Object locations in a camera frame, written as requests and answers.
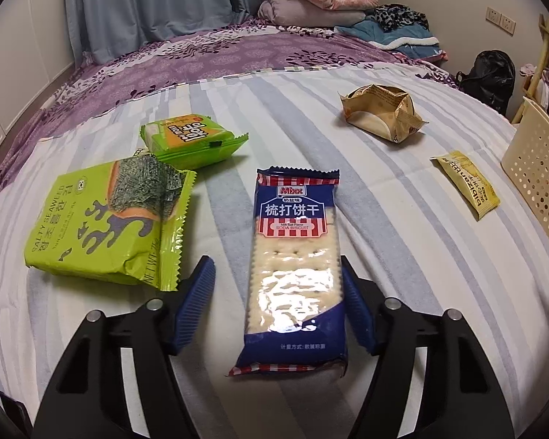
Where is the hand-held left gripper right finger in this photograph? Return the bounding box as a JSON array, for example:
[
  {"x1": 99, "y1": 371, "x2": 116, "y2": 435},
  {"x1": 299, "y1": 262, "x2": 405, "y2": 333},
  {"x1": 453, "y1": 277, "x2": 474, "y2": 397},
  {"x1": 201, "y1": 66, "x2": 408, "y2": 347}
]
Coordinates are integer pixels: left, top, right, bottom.
[{"x1": 341, "y1": 254, "x2": 515, "y2": 439}]

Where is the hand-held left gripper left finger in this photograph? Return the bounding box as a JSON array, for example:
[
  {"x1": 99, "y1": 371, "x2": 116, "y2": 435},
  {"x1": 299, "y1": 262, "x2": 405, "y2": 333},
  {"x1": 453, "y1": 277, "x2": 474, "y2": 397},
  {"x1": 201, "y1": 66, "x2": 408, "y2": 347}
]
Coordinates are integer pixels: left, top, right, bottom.
[{"x1": 30, "y1": 255, "x2": 217, "y2": 439}]

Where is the dark blue soda cracker packet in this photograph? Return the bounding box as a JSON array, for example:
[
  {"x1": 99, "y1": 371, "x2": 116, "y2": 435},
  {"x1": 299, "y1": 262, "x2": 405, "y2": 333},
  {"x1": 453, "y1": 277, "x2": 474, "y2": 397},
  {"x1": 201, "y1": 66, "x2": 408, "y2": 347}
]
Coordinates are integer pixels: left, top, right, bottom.
[{"x1": 229, "y1": 168, "x2": 349, "y2": 378}]

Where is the small green snack packet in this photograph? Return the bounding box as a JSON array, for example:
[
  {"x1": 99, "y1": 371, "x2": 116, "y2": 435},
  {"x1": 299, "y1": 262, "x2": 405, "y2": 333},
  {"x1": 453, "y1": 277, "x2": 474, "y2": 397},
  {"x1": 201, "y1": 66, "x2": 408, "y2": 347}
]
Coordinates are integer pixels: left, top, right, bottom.
[{"x1": 140, "y1": 114, "x2": 250, "y2": 171}]

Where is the yellow biscuit packet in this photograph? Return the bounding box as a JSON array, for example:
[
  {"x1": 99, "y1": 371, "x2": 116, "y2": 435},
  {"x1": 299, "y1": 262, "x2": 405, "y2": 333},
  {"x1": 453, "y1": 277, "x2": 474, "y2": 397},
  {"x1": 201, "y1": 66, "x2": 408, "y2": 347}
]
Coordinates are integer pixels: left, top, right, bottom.
[{"x1": 430, "y1": 151, "x2": 501, "y2": 221}]

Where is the cream perforated plastic basket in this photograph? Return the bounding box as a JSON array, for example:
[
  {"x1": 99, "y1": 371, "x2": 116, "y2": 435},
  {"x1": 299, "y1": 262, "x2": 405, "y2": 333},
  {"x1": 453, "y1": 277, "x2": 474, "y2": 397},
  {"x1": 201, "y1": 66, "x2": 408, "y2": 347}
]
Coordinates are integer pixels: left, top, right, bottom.
[{"x1": 501, "y1": 96, "x2": 549, "y2": 263}]

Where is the striped bed cover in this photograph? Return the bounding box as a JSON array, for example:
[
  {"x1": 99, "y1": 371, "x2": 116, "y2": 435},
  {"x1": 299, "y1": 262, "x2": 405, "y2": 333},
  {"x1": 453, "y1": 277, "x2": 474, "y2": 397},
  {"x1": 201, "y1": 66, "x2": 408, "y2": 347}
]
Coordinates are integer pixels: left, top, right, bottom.
[{"x1": 0, "y1": 65, "x2": 549, "y2": 439}]

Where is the green seaweed packet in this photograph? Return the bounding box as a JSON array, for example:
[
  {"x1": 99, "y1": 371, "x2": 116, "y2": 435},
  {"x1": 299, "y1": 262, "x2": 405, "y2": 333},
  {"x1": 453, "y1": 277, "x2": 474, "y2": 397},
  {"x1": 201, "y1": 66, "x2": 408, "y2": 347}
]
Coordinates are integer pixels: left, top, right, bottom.
[{"x1": 24, "y1": 154, "x2": 197, "y2": 292}]

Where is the gold snack packet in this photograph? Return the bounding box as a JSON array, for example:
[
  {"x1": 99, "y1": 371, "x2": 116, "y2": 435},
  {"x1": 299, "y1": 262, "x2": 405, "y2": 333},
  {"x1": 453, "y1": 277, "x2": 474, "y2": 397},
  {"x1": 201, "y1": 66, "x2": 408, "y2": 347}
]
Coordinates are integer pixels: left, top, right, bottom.
[{"x1": 339, "y1": 84, "x2": 429, "y2": 144}]

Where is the purple floral bedsheet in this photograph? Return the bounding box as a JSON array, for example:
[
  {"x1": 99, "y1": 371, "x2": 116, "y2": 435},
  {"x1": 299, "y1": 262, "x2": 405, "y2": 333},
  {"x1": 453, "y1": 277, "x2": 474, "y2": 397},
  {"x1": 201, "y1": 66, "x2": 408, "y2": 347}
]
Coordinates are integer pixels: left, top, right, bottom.
[{"x1": 0, "y1": 16, "x2": 463, "y2": 211}]

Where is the black bag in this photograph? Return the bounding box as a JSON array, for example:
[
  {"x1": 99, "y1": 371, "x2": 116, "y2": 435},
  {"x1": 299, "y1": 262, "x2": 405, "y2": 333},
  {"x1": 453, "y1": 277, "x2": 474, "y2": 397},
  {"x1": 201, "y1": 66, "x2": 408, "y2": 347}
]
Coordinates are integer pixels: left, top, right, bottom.
[{"x1": 455, "y1": 50, "x2": 516, "y2": 115}]

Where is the blue blanket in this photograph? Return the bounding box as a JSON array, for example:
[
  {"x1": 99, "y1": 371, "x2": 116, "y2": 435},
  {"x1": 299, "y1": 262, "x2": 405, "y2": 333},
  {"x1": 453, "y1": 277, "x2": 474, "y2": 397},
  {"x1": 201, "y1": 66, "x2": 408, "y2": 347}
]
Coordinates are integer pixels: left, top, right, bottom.
[{"x1": 334, "y1": 16, "x2": 444, "y2": 60}]

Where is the leopard print cloth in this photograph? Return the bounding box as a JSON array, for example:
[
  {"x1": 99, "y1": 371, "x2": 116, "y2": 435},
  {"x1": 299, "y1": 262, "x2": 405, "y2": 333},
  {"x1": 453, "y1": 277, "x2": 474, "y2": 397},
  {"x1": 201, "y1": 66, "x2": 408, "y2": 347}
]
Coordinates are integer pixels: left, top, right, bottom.
[{"x1": 373, "y1": 4, "x2": 430, "y2": 32}]

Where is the grey-blue curtain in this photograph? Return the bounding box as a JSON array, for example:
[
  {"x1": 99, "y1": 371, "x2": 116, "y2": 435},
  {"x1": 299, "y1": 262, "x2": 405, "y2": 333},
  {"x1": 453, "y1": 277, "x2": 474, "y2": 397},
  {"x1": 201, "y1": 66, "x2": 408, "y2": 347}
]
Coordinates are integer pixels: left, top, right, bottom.
[{"x1": 64, "y1": 0, "x2": 275, "y2": 65}]

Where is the mauve quilt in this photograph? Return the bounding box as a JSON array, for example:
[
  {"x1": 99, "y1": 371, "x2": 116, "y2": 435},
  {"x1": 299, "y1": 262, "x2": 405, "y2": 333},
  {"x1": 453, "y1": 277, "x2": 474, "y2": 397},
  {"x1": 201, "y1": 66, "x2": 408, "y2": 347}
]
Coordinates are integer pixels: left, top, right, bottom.
[{"x1": 257, "y1": 0, "x2": 371, "y2": 28}]

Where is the wooden rack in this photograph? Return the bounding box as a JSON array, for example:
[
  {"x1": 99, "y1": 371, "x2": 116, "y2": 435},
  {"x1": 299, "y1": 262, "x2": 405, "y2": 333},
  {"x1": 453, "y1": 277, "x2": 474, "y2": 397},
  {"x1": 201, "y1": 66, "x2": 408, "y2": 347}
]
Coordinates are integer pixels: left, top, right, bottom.
[{"x1": 512, "y1": 14, "x2": 549, "y2": 124}]

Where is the white wardrobe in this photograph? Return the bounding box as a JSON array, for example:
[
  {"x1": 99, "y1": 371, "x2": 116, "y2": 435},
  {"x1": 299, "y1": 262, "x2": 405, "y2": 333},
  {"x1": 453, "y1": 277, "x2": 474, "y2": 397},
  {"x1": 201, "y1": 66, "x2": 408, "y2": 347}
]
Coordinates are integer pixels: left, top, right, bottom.
[{"x1": 0, "y1": 0, "x2": 76, "y2": 147}]

